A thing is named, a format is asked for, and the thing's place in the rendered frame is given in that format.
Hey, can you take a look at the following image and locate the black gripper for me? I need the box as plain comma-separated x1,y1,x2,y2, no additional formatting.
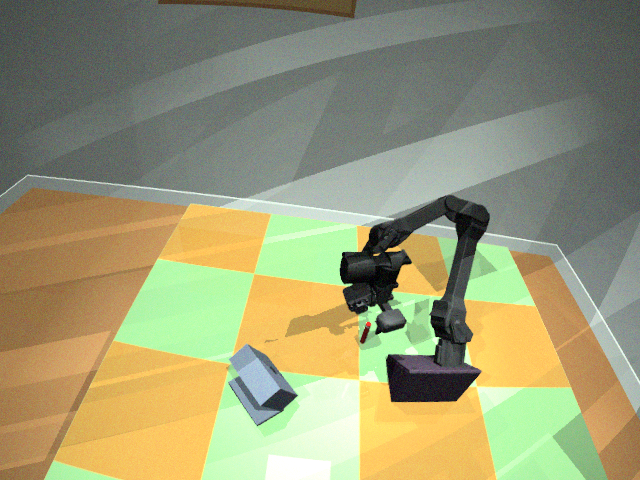
369,278,407,335

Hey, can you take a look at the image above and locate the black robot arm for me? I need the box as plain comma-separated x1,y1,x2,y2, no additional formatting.
339,195,490,368

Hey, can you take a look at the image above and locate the red peg with white band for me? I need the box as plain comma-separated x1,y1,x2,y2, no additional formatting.
360,322,372,344

